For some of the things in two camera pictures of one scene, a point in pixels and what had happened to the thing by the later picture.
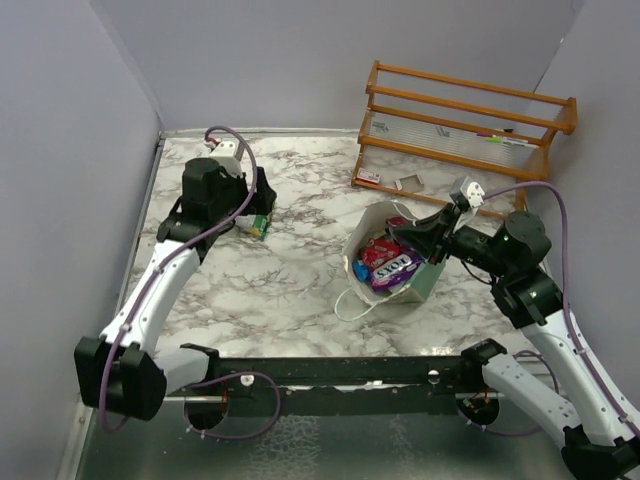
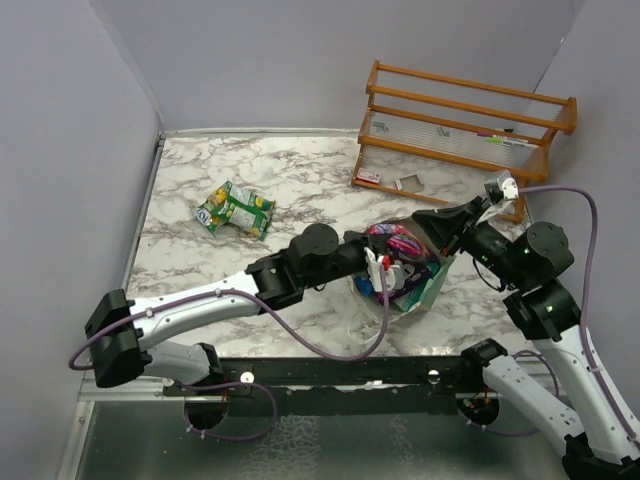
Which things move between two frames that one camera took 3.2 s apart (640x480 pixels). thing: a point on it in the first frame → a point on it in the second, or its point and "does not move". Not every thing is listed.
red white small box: (368, 175) does not move
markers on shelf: (500, 139) does not move
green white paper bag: (361, 222) → (418, 302)
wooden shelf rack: (462, 145) does not move
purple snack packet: (396, 221) → (402, 240)
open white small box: (410, 183) does not move
